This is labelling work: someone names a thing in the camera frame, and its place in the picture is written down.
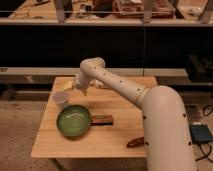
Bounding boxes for black cable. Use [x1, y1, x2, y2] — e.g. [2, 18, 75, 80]
[195, 103, 213, 163]

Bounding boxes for blue foot pedal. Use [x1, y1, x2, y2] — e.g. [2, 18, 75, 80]
[189, 125, 213, 144]

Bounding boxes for white ceramic cup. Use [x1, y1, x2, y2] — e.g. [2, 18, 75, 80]
[52, 91, 69, 110]

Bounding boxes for green ceramic bowl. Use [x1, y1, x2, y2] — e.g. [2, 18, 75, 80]
[56, 105, 92, 137]

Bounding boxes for wooden workbench shelf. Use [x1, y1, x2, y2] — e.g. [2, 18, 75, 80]
[0, 0, 213, 27]

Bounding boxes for brown rectangular block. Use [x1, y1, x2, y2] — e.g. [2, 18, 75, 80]
[92, 115, 113, 125]

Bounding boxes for wooden table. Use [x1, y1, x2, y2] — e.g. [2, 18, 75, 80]
[30, 76, 181, 171]

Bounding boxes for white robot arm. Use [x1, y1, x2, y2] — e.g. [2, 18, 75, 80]
[63, 57, 197, 171]

